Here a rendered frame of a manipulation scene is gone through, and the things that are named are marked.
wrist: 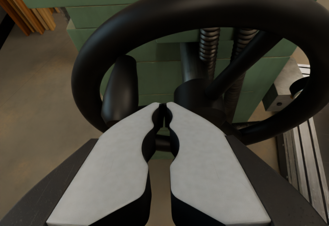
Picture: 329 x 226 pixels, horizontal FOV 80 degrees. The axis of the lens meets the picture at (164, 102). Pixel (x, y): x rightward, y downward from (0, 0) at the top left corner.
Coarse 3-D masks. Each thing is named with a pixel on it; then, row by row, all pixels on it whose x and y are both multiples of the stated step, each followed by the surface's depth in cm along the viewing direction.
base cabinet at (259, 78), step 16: (144, 64) 43; (160, 64) 43; (176, 64) 43; (224, 64) 43; (256, 64) 43; (272, 64) 43; (144, 80) 48; (160, 80) 48; (176, 80) 48; (256, 80) 48; (272, 80) 48; (144, 96) 53; (160, 96) 53; (240, 96) 53; (256, 96) 54; (240, 112) 60; (160, 128) 69
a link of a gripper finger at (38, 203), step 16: (64, 160) 8; (80, 160) 8; (48, 176) 7; (64, 176) 7; (32, 192) 6; (48, 192) 6; (64, 192) 6; (16, 208) 6; (32, 208) 6; (48, 208) 6; (0, 224) 6; (16, 224) 6; (32, 224) 6
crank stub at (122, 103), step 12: (120, 60) 15; (132, 60) 15; (120, 72) 14; (132, 72) 15; (108, 84) 14; (120, 84) 13; (132, 84) 14; (108, 96) 13; (120, 96) 13; (132, 96) 13; (108, 108) 13; (120, 108) 12; (132, 108) 13; (108, 120) 13
